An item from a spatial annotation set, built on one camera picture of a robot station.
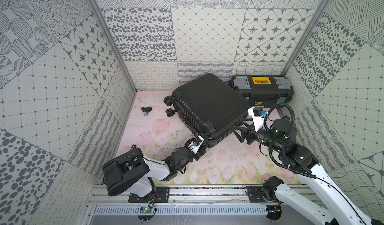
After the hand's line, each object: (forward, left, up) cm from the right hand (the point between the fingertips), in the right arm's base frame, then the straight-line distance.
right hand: (236, 125), depth 66 cm
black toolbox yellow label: (+36, -26, -13) cm, 47 cm away
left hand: (-1, +13, -17) cm, 21 cm away
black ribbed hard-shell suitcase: (+17, +12, -8) cm, 23 cm away
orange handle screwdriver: (0, +57, -27) cm, 63 cm away
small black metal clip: (+29, +56, -28) cm, 69 cm away
